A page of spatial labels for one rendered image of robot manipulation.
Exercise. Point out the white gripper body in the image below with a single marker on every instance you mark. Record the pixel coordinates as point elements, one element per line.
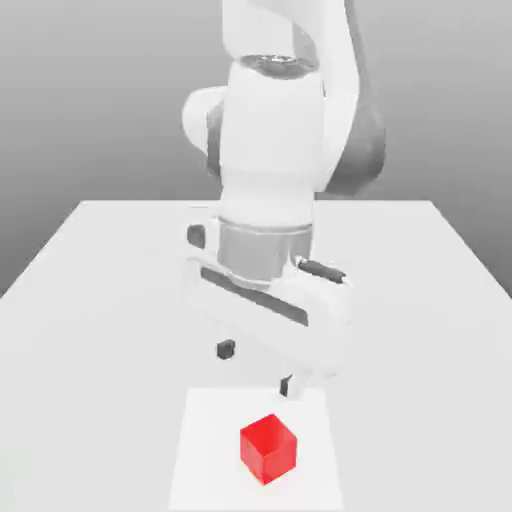
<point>276,320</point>

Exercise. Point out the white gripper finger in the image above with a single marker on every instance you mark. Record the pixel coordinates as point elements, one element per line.
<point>226,348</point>
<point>291,387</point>

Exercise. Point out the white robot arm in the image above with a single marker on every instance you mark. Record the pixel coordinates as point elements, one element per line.
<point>272,152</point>

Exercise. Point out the small red cube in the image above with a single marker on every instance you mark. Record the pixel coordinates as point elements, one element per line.
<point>267,448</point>

